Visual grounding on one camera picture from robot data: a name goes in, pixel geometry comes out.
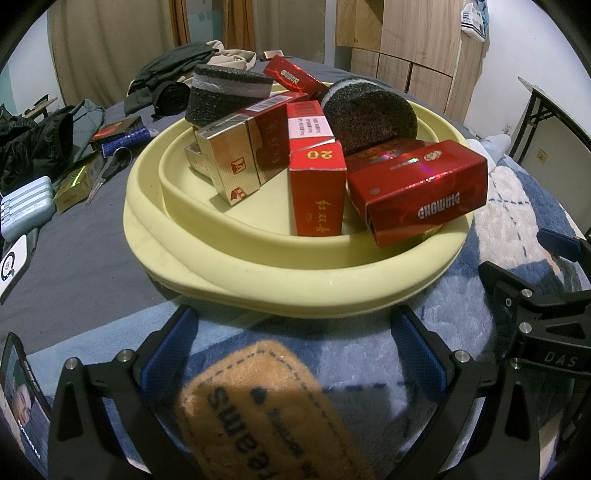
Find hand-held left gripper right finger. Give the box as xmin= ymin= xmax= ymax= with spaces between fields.
xmin=390 ymin=305 xmax=541 ymax=480

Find brown curtain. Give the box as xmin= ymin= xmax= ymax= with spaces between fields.
xmin=224 ymin=0 xmax=257 ymax=51

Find black folding table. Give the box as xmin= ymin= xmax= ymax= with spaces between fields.
xmin=517 ymin=76 xmax=591 ymax=171

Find beige curtain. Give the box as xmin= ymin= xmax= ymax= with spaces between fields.
xmin=48 ymin=0 xmax=183 ymax=104

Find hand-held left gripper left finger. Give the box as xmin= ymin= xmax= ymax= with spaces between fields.
xmin=47 ymin=305 xmax=204 ymax=480

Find light blue case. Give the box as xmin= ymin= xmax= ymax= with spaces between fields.
xmin=0 ymin=175 xmax=56 ymax=241

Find white and blue garment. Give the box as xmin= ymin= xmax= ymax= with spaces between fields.
xmin=462 ymin=0 xmax=490 ymax=42

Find black smartphone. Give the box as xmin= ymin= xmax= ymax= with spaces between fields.
xmin=0 ymin=331 xmax=52 ymax=476

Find beige cloth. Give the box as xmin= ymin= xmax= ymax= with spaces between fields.
xmin=205 ymin=39 xmax=257 ymax=70

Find yellow collapsible basin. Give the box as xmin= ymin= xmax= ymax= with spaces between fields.
xmin=122 ymin=80 xmax=474 ymax=319

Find red and black box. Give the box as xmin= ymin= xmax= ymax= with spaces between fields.
xmin=90 ymin=115 xmax=144 ymax=143

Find red and silver cigarette box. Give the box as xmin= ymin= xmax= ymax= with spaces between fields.
xmin=194 ymin=91 xmax=309 ymax=206

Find dark green jacket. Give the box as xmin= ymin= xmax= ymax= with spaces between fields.
xmin=124 ymin=41 xmax=220 ymax=116

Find black jacket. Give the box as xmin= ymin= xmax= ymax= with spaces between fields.
xmin=0 ymin=105 xmax=77 ymax=195

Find red holographic cigarette box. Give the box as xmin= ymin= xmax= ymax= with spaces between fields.
xmin=344 ymin=141 xmax=489 ymax=249

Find yellow green box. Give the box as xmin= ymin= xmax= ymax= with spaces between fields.
xmin=52 ymin=154 xmax=107 ymax=213

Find red gold-striped cigarette box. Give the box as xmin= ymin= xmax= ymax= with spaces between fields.
xmin=263 ymin=54 xmax=329 ymax=101

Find blue white checkered blanket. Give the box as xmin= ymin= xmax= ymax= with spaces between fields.
xmin=25 ymin=154 xmax=591 ymax=480

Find blue grip roll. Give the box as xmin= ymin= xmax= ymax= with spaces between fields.
xmin=100 ymin=128 xmax=152 ymax=155

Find black round object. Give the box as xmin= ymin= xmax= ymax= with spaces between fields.
xmin=152 ymin=82 xmax=190 ymax=116

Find red cigarette box white panel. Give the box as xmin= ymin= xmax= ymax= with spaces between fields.
xmin=286 ymin=100 xmax=348 ymax=237

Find scissors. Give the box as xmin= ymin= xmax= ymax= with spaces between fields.
xmin=85 ymin=148 xmax=132 ymax=206

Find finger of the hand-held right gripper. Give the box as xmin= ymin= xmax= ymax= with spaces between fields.
xmin=537 ymin=227 xmax=591 ymax=273
xmin=478 ymin=261 xmax=591 ymax=344

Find wooden wardrobe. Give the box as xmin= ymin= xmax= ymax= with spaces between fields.
xmin=335 ymin=0 xmax=490 ymax=125

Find white cloth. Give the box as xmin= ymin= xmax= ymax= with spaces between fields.
xmin=464 ymin=133 xmax=512 ymax=171

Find white device with ring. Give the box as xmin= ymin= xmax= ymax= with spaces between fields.
xmin=0 ymin=234 xmax=33 ymax=305

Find grey green garment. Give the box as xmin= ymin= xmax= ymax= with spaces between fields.
xmin=65 ymin=98 xmax=107 ymax=158

